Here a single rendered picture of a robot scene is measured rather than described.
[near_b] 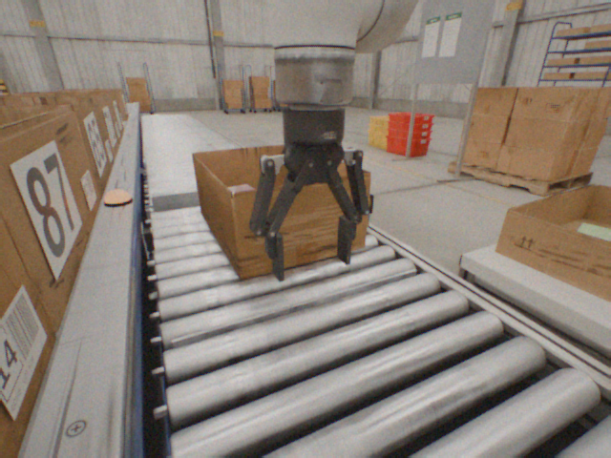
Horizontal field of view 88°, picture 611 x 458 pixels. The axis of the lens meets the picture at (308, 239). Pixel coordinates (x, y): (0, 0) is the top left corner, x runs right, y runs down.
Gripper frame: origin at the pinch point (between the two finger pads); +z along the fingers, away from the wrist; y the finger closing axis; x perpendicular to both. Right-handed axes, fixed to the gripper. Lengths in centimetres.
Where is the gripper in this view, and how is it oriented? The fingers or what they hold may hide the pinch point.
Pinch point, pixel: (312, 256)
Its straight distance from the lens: 46.9
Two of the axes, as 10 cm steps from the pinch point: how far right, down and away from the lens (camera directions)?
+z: 0.0, 9.0, 4.4
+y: 9.0, -1.9, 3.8
